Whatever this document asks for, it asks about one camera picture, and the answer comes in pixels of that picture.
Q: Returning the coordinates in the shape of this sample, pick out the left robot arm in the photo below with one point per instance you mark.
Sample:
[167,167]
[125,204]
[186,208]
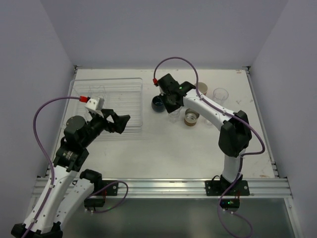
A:
[68,186]

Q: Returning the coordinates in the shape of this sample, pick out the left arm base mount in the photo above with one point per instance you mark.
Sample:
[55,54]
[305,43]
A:
[98,198]

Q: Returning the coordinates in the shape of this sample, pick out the beige bottomed cup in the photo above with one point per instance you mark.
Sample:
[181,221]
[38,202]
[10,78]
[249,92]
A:
[191,117]

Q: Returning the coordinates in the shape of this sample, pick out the orange mug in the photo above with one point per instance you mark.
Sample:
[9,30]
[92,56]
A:
[202,87]

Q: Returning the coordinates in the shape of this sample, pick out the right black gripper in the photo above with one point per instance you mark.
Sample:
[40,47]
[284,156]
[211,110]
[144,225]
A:
[172,104]

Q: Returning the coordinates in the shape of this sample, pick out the aluminium mounting rail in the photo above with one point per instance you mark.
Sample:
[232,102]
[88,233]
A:
[195,188]

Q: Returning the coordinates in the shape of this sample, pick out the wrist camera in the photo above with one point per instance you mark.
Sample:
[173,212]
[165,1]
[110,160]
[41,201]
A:
[161,91]
[95,105]

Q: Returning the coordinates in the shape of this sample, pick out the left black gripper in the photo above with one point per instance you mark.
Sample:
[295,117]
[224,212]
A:
[109,120]

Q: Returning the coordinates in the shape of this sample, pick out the dark blue squat mug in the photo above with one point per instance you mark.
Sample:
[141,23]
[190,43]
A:
[157,105]

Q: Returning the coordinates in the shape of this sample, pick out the clear glass with sticker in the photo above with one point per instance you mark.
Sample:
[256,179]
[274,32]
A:
[220,95]

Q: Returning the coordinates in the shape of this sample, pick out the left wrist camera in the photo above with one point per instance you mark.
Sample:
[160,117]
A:
[95,105]

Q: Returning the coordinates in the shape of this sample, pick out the white wire dish rack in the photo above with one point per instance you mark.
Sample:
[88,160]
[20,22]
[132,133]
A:
[123,95]

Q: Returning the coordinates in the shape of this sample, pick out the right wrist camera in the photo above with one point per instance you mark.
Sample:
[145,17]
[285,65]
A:
[161,91]

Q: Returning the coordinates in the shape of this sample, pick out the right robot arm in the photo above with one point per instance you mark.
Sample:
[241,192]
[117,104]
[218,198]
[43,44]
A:
[234,136]

